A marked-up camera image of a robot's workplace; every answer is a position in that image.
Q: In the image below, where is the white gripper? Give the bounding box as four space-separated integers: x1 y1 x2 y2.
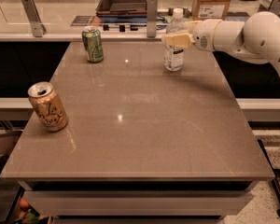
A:
161 19 221 52

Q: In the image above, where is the clear plastic water bottle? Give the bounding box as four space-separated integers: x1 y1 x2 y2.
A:
164 8 186 71

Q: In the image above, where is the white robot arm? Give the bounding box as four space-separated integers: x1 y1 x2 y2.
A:
161 11 280 77

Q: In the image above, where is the green soda can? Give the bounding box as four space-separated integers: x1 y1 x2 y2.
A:
82 26 104 63

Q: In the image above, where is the orange soda can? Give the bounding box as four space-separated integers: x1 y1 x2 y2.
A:
28 82 68 132

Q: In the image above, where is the cardboard box with label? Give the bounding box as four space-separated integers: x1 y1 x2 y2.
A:
191 0 231 20

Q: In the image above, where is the orange open tray box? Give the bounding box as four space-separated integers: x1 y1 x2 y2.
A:
96 0 147 16

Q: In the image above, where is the grey table drawer front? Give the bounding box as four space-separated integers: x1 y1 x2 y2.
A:
24 191 253 217

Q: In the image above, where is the middle metal glass bracket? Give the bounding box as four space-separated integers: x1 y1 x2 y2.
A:
147 0 158 38

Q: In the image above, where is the metal glass bracket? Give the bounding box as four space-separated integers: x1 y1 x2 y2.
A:
21 0 47 37
268 0 280 15
147 0 158 38

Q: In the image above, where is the right metal glass bracket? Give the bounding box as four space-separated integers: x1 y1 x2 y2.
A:
268 0 280 15

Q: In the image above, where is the left metal glass bracket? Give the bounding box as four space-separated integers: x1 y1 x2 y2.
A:
21 0 47 37

